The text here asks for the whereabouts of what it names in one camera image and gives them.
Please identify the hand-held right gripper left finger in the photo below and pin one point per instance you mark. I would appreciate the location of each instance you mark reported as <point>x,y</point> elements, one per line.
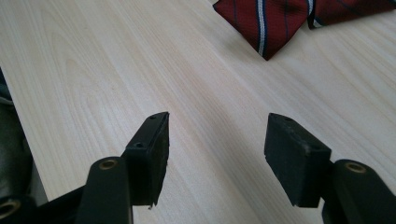
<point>149,161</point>

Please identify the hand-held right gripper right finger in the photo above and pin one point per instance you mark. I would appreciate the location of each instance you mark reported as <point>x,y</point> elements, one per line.
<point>294,161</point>

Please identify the red striped bow tie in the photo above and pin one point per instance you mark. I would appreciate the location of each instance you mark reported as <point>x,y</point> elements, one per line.
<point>267,21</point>

